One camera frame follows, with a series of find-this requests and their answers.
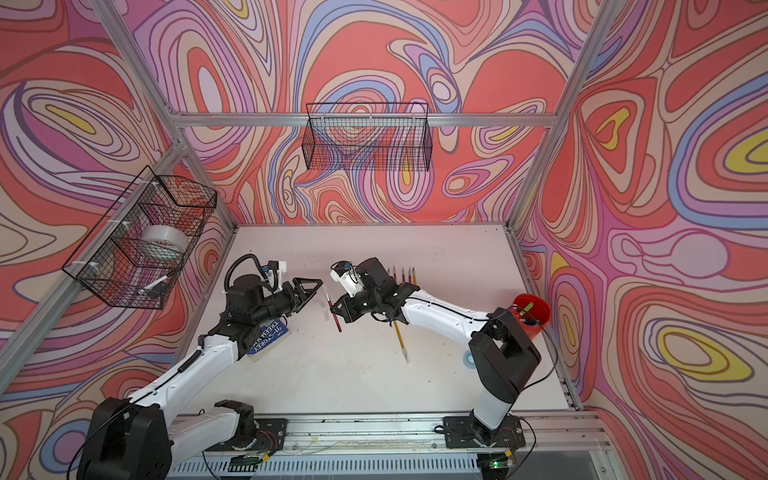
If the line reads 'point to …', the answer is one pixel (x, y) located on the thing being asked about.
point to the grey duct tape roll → (166, 235)
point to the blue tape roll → (469, 360)
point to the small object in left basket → (158, 287)
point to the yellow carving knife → (414, 276)
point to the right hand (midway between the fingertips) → (336, 316)
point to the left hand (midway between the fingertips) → (322, 288)
